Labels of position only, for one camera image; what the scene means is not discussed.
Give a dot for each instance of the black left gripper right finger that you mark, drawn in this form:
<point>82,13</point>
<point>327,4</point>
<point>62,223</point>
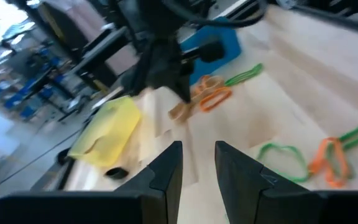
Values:
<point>244,189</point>

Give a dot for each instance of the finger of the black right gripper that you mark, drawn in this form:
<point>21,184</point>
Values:
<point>169,82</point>
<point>186,87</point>

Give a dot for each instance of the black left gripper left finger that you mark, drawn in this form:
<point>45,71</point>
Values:
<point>163,180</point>

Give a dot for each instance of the orange rubber band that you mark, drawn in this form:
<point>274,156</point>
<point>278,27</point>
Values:
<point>204,107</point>
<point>202,81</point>
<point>317,161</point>

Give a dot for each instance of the tan rubber band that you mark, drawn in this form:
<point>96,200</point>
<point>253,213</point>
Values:
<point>217,81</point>
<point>179,113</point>

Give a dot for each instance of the green rubber band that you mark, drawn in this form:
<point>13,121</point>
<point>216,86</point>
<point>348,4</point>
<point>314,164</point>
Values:
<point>357,132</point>
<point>261,152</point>
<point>244,76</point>

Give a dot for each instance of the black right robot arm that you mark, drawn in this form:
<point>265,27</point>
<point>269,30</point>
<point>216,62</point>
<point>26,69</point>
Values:
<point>148,15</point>

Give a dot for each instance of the teal plastic basket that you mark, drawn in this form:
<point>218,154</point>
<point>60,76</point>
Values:
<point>225,46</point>

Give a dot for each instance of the grey cart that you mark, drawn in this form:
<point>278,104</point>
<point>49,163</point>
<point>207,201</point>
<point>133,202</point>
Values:
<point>104,46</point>

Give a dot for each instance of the translucent yellow plastic basket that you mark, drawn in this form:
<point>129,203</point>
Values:
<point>110,130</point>

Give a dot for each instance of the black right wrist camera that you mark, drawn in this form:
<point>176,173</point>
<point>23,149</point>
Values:
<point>211,51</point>

